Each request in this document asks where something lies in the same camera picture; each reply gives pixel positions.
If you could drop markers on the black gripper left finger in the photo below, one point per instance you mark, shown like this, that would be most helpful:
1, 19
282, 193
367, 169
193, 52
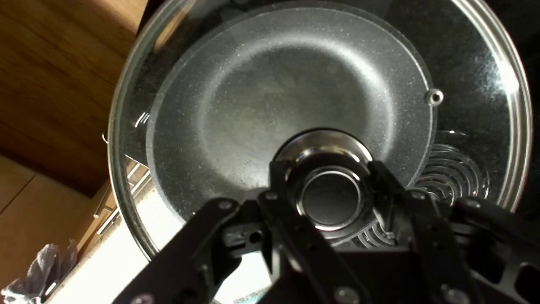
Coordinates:
225, 253

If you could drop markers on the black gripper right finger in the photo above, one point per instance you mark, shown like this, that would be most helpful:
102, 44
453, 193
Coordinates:
478, 258

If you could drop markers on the black frying pan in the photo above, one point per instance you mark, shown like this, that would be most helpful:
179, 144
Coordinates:
254, 85

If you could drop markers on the glass lid with steel knob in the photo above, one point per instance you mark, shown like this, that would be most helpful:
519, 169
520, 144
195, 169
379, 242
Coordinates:
483, 68

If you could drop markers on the electric coil stove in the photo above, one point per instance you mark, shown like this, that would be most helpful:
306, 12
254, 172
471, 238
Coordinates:
141, 242

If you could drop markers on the black coil burner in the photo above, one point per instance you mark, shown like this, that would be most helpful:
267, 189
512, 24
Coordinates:
449, 174

